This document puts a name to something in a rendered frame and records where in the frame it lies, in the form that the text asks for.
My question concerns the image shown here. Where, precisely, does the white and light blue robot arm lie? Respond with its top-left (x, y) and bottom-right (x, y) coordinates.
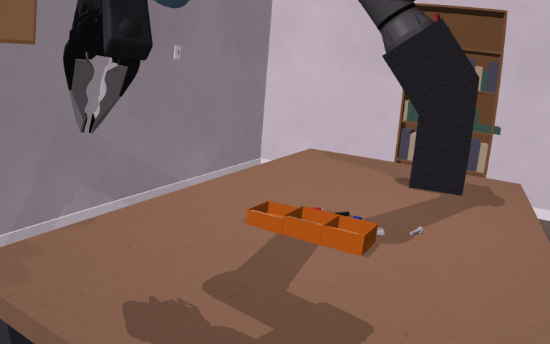
top-left (102, 0), bottom-right (434, 60)

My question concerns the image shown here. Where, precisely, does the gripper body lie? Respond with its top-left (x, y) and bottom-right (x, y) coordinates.
top-left (72, 0), bottom-right (122, 63)

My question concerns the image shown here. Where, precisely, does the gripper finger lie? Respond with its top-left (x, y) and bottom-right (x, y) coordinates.
top-left (89, 58), bottom-right (140, 133)
top-left (63, 30), bottom-right (95, 133)

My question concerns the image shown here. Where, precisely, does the orange bin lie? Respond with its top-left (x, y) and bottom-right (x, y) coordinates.
top-left (246, 201), bottom-right (378, 256)

